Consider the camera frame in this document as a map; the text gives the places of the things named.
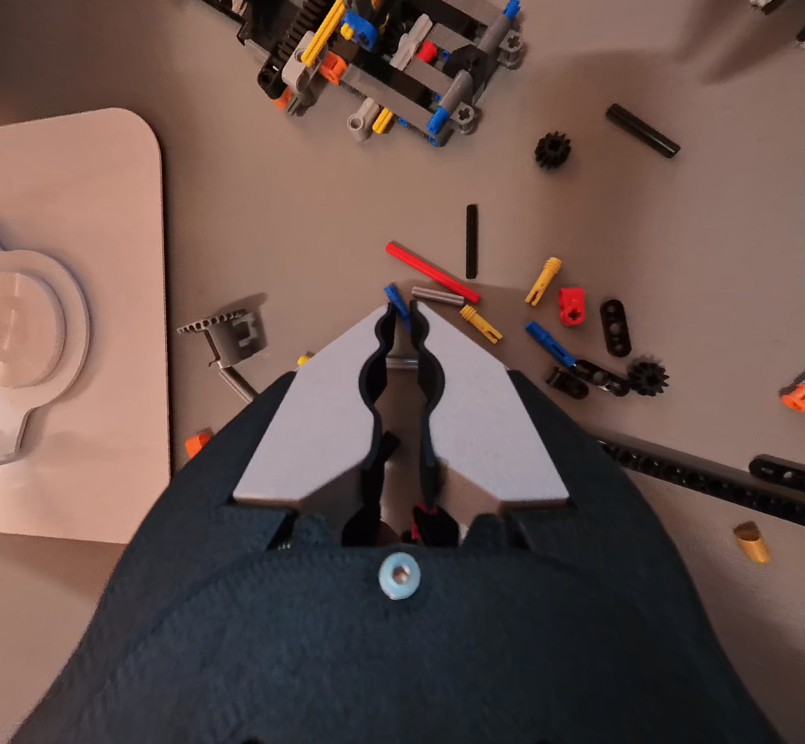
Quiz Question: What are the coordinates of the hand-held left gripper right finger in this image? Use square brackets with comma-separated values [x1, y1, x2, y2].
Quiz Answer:
[410, 302, 570, 546]

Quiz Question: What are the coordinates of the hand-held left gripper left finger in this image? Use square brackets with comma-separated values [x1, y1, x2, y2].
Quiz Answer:
[233, 302, 401, 546]

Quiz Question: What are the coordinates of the blue lego pin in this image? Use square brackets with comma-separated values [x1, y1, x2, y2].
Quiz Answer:
[525, 320, 577, 369]
[384, 284, 413, 333]

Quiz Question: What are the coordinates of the black lego tube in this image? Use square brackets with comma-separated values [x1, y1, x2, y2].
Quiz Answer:
[605, 104, 681, 160]

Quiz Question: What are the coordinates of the black double-hole lego connector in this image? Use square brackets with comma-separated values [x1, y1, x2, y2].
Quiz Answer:
[545, 367, 590, 401]

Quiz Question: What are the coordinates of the black bent lego liftarm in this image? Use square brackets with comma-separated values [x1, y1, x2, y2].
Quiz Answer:
[571, 359, 631, 398]

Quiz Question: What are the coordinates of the grey lego differential gear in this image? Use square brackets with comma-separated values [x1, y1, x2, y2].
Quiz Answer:
[176, 310, 268, 402]

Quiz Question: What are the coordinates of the black three-hole lego liftarm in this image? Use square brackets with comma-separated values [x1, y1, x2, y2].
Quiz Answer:
[599, 299, 632, 359]

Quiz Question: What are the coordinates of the black lego gear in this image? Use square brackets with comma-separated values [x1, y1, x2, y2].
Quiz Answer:
[626, 355, 670, 398]
[535, 130, 573, 171]

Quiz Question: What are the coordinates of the red lego axle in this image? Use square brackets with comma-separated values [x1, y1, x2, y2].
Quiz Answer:
[385, 242, 482, 304]

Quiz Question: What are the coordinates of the long black lego beam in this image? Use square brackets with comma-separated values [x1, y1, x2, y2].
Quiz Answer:
[597, 436, 805, 528]

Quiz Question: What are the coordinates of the gold lego tube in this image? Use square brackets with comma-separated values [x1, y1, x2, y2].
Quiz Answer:
[732, 520, 772, 564]

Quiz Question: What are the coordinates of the short black lego beam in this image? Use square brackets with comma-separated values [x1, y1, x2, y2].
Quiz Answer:
[748, 455, 805, 493]

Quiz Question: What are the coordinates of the partly built lego chassis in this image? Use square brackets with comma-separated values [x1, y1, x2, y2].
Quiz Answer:
[135, 0, 526, 147]

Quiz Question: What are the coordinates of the white base board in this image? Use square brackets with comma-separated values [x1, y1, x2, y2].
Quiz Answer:
[0, 107, 172, 545]

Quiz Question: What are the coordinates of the round clear disc mount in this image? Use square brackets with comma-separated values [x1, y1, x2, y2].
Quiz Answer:
[0, 234, 92, 465]

